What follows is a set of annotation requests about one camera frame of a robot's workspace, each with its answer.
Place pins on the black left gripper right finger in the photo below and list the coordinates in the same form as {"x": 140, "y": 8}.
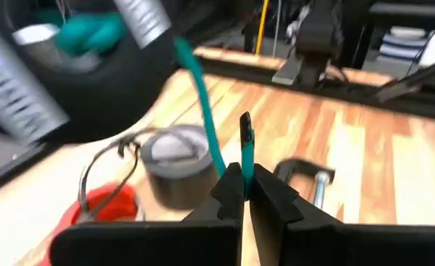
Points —
{"x": 313, "y": 244}

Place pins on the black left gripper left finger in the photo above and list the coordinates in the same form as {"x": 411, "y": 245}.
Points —
{"x": 147, "y": 244}

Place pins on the black C-clamp with steel screw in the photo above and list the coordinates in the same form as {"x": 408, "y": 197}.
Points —
{"x": 298, "y": 166}

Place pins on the grey duct tape roll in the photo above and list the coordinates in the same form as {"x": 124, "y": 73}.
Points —
{"x": 176, "y": 181}

